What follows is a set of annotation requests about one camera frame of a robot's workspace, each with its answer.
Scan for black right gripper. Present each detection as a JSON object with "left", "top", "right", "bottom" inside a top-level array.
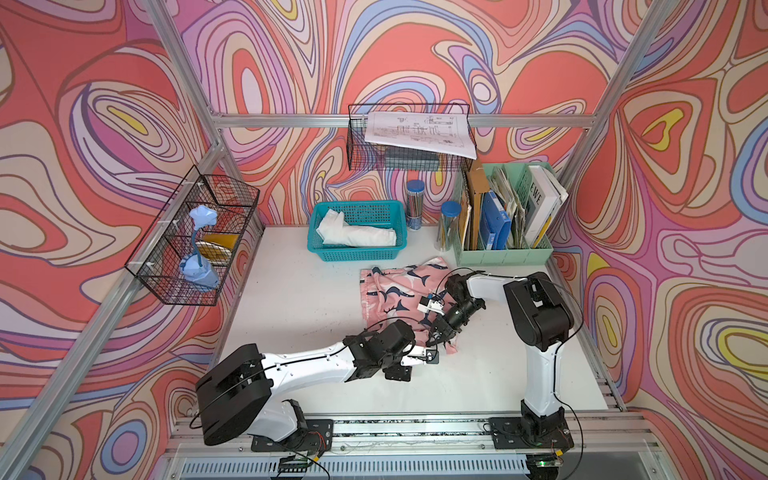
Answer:
[{"left": 427, "top": 297, "right": 483, "bottom": 346}]

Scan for pink shark print shorts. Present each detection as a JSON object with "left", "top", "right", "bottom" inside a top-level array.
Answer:
[{"left": 359, "top": 257, "right": 455, "bottom": 347}]

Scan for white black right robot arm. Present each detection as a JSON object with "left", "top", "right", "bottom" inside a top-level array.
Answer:
[{"left": 426, "top": 271, "right": 575, "bottom": 452}]

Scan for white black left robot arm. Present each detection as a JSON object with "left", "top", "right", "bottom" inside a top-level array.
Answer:
[{"left": 195, "top": 319, "right": 435, "bottom": 446}]

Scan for mint green file organizer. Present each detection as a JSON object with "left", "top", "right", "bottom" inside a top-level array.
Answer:
[{"left": 449, "top": 162, "right": 554, "bottom": 267}]

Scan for blue binder folder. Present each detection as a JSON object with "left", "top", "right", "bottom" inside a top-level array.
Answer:
[{"left": 479, "top": 191, "right": 511, "bottom": 250}]

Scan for blue lid straw tube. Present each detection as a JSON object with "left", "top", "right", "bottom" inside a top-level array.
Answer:
[{"left": 435, "top": 201, "right": 462, "bottom": 252}]

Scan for white folded cloth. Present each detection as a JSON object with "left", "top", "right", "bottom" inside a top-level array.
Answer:
[{"left": 315, "top": 209, "right": 397, "bottom": 248}]

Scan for teal plastic basket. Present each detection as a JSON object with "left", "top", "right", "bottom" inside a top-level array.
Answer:
[{"left": 307, "top": 200, "right": 408, "bottom": 262}]

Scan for blue lid pencil tube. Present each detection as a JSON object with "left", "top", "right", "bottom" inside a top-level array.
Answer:
[{"left": 405, "top": 179, "right": 426, "bottom": 231}]

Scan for stack of worn papers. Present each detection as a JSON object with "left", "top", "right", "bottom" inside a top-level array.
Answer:
[{"left": 490, "top": 166, "right": 528, "bottom": 249}]

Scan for brown cardboard folder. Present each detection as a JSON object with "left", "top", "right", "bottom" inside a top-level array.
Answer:
[{"left": 465, "top": 159, "right": 490, "bottom": 251}]

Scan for white yellow book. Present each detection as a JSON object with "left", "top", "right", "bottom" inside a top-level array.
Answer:
[{"left": 524, "top": 165, "right": 569, "bottom": 248}]

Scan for yellow item in basket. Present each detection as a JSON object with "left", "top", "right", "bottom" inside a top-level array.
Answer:
[{"left": 196, "top": 233, "right": 238, "bottom": 266}]

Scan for white printed paper sheet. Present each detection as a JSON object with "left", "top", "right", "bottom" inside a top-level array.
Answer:
[{"left": 364, "top": 112, "right": 477, "bottom": 160}]

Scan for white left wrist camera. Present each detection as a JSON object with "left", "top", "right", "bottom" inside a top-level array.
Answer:
[{"left": 400, "top": 346, "right": 439, "bottom": 367}]

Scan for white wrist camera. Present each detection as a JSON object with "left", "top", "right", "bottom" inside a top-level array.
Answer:
[
  {"left": 417, "top": 294, "right": 444, "bottom": 315},
  {"left": 400, "top": 346, "right": 439, "bottom": 367}
]

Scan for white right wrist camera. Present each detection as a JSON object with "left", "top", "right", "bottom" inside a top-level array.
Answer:
[{"left": 417, "top": 294, "right": 444, "bottom": 315}]

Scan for black wire wall basket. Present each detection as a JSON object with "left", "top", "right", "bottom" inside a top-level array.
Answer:
[{"left": 346, "top": 100, "right": 477, "bottom": 172}]

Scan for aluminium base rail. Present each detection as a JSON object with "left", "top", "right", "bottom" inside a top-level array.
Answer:
[{"left": 153, "top": 410, "right": 677, "bottom": 479}]

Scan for black wire side basket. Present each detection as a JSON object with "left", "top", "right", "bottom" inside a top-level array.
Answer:
[{"left": 125, "top": 167, "right": 260, "bottom": 306}]

